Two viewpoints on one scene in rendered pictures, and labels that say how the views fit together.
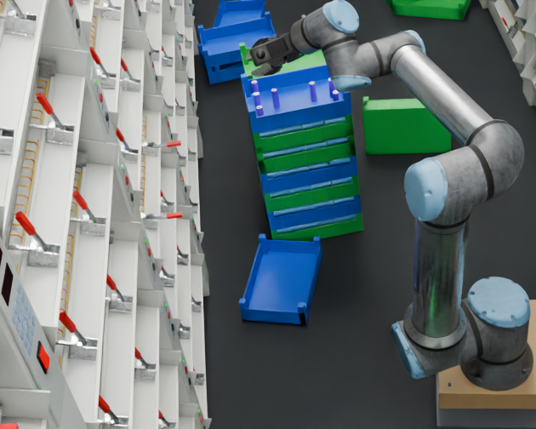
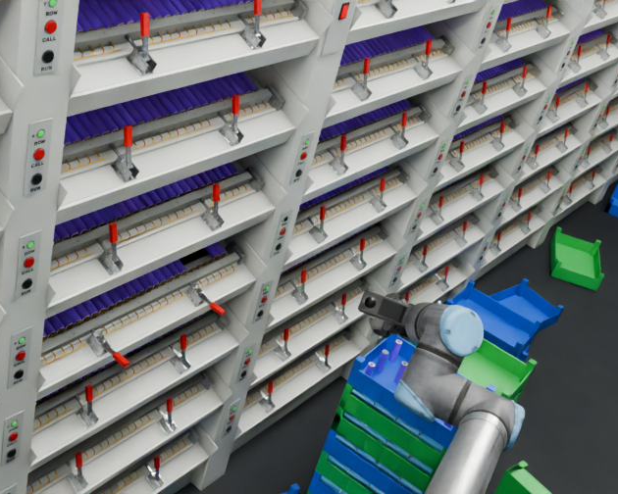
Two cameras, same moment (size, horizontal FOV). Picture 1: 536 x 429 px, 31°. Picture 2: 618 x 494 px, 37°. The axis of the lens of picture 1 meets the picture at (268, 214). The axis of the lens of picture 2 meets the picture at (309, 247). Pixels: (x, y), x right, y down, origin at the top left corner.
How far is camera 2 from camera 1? 0.92 m
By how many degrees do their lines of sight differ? 23
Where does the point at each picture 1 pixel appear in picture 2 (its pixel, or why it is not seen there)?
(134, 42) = (271, 193)
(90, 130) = not seen: outside the picture
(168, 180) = (218, 345)
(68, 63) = (4, 84)
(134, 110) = (183, 238)
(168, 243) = (138, 391)
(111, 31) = (209, 146)
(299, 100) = not seen: hidden behind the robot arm
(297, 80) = not seen: hidden behind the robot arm
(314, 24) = (431, 314)
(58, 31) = (9, 41)
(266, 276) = not seen: outside the picture
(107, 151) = (4, 209)
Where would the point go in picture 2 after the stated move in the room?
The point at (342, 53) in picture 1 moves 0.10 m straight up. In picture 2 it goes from (426, 364) to (442, 322)
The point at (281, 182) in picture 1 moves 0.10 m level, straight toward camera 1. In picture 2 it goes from (343, 454) to (321, 473)
